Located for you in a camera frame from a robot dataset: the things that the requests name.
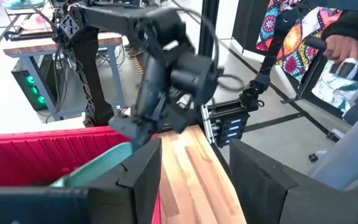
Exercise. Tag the computer tower green lights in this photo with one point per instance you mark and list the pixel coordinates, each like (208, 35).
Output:
(31, 90)

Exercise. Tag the teal rubber slide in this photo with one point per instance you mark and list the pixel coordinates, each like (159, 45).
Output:
(101, 165)

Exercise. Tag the person's hand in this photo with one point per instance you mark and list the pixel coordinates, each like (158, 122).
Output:
(340, 48)

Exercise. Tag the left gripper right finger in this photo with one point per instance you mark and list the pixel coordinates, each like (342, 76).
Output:
(278, 199)

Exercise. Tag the black panel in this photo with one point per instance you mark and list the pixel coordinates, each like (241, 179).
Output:
(247, 25)

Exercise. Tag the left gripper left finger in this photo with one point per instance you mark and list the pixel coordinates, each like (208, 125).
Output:
(129, 193)

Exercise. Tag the red plastic bin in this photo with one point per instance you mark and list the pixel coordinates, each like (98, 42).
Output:
(36, 158)

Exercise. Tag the black vertical frame post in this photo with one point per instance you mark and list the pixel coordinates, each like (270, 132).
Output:
(208, 28)

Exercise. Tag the black control box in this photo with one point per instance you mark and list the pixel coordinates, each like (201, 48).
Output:
(228, 124)

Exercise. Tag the person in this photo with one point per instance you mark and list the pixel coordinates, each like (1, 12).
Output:
(297, 53)

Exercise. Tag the wooden top side table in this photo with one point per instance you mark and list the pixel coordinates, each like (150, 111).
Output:
(42, 46)

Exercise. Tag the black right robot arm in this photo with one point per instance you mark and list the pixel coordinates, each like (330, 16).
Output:
(154, 46)

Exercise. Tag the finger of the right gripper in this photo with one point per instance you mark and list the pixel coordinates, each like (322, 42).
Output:
(132, 129)

